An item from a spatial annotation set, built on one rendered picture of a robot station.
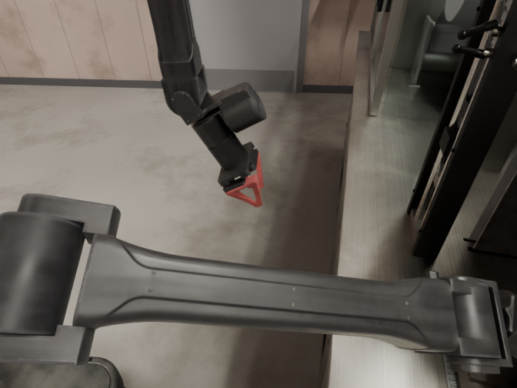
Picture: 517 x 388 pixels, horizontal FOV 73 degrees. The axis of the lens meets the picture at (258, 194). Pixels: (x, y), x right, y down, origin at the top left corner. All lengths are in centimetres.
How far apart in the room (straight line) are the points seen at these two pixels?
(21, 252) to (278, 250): 181
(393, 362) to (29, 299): 58
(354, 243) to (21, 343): 70
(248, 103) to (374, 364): 49
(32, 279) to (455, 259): 81
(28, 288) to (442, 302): 33
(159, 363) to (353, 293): 145
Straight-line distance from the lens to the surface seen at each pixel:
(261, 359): 167
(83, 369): 152
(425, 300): 36
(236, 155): 65
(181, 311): 26
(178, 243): 211
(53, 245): 28
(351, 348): 70
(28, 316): 27
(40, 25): 446
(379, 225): 91
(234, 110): 60
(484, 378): 74
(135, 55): 410
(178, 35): 58
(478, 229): 95
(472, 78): 77
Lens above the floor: 150
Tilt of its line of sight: 39 degrees down
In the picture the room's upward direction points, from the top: straight up
